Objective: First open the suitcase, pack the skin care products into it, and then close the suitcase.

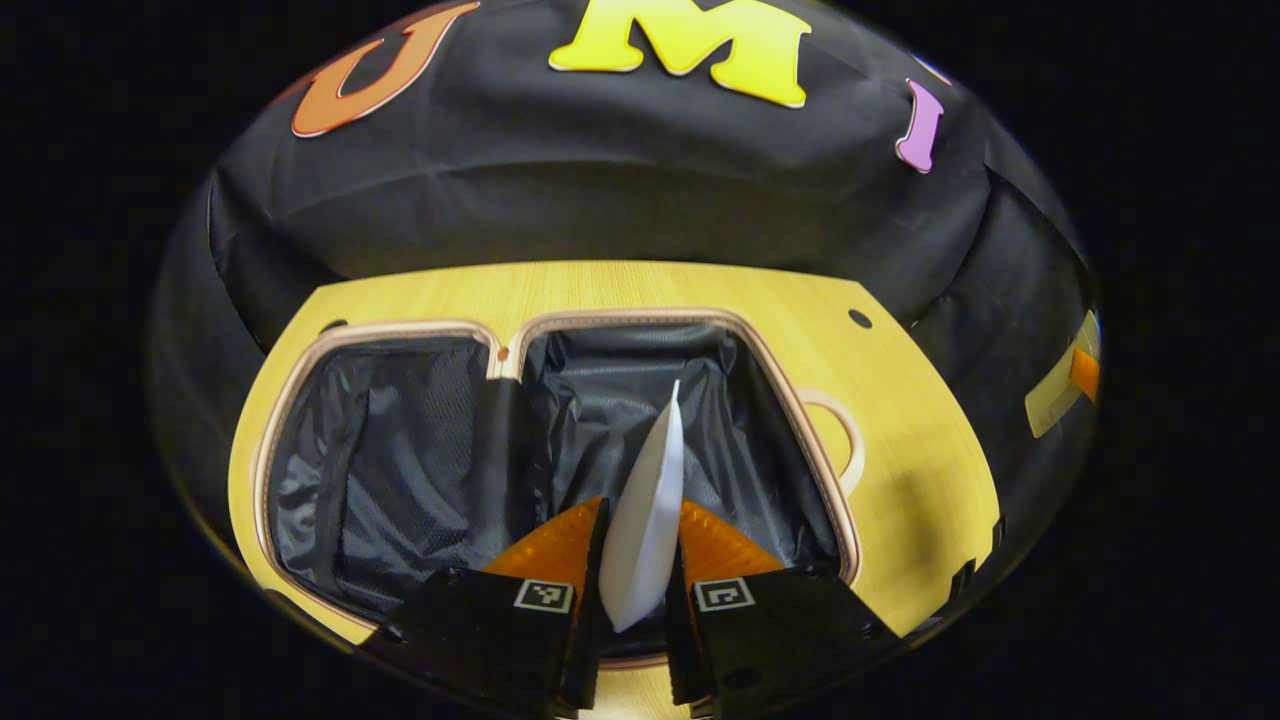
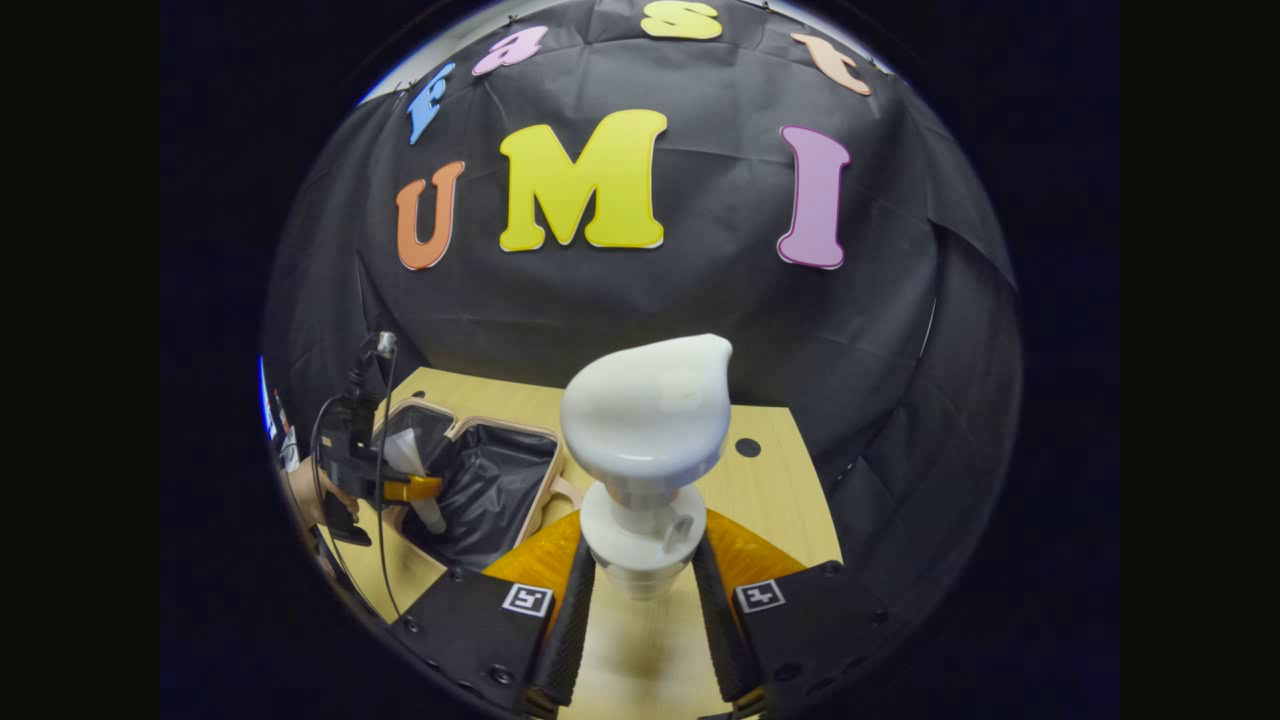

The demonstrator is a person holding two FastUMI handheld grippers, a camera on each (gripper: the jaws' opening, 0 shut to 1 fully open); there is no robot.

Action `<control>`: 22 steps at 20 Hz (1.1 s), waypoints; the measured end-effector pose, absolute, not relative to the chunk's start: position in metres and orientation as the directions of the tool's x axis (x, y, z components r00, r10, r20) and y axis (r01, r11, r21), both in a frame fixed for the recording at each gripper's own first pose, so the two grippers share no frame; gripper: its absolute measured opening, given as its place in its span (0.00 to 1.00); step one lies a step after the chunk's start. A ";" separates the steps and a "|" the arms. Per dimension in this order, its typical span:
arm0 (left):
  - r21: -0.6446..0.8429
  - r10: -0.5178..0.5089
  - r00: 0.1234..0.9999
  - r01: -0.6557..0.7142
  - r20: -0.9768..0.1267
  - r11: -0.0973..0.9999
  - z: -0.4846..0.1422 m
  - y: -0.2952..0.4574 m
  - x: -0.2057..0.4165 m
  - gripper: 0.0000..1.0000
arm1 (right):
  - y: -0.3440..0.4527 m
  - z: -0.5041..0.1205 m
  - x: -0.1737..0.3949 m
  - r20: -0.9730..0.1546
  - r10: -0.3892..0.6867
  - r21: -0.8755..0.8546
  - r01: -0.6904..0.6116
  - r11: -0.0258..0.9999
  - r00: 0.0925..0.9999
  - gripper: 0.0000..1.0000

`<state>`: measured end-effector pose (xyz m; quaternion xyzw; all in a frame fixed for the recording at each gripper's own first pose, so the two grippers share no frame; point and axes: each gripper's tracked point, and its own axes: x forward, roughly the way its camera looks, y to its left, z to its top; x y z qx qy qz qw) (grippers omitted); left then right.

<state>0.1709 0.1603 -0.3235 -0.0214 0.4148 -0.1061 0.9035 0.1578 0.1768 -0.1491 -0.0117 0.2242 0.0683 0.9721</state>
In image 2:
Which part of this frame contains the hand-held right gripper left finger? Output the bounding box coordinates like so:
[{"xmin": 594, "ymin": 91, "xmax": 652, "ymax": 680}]
[{"xmin": 388, "ymin": 510, "xmax": 599, "ymax": 717}]

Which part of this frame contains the pink suitcase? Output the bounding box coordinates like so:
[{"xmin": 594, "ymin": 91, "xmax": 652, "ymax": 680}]
[{"xmin": 374, "ymin": 396, "xmax": 587, "ymax": 577}]

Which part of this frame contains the colourful banner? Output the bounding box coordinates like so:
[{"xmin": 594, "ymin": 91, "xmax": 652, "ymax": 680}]
[{"xmin": 259, "ymin": 356, "xmax": 293, "ymax": 443}]

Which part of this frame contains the white pump bottle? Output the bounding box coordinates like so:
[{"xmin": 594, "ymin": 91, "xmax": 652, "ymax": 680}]
[{"xmin": 557, "ymin": 332, "xmax": 735, "ymax": 602}]

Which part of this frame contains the black cable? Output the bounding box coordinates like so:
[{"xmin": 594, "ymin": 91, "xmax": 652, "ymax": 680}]
[{"xmin": 309, "ymin": 345, "xmax": 403, "ymax": 619}]

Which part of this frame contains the black backdrop cloth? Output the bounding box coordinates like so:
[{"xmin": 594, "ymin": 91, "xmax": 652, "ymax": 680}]
[{"xmin": 262, "ymin": 0, "xmax": 1021, "ymax": 626}]

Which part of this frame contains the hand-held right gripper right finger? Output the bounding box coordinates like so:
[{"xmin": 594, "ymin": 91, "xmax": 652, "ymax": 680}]
[{"xmin": 689, "ymin": 509, "xmax": 893, "ymax": 707}]

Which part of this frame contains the white squeeze tube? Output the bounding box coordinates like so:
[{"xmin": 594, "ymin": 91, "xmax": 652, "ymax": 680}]
[{"xmin": 384, "ymin": 429, "xmax": 449, "ymax": 537}]

